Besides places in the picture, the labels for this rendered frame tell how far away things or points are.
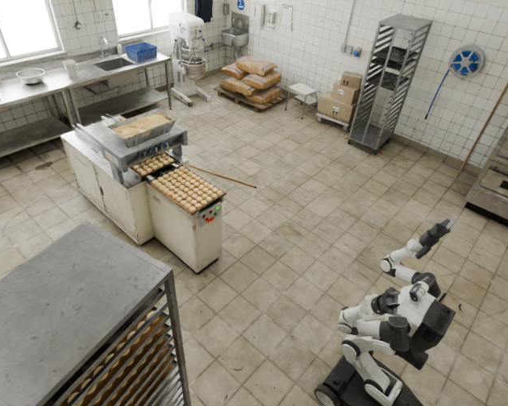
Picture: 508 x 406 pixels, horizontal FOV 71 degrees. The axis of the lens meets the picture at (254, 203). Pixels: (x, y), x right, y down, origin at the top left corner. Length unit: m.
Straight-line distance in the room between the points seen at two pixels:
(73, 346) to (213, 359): 2.03
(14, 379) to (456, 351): 3.34
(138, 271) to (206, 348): 1.93
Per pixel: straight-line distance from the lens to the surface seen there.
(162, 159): 3.61
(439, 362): 3.70
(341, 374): 3.10
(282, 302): 3.55
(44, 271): 1.55
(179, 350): 1.92
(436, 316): 2.29
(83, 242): 1.60
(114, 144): 3.43
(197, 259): 3.48
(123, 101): 6.49
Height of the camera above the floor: 2.92
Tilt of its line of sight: 41 degrees down
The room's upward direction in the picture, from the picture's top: 5 degrees clockwise
